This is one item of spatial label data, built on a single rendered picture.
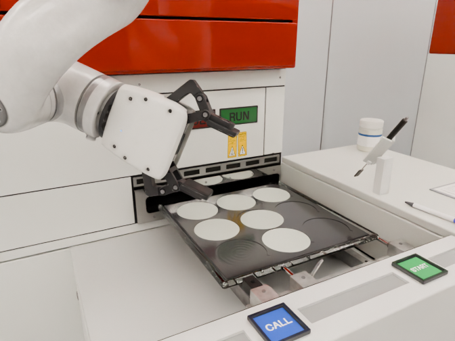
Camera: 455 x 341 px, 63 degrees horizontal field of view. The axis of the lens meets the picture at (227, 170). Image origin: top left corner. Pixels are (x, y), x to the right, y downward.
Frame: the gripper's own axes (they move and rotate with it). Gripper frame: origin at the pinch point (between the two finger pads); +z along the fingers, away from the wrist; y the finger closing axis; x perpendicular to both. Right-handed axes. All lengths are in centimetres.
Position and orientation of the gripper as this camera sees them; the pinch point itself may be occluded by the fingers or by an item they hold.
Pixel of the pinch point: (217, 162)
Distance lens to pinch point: 48.9
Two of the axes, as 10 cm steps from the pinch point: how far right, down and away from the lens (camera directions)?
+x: 2.0, -2.2, 9.5
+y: 3.9, -8.7, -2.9
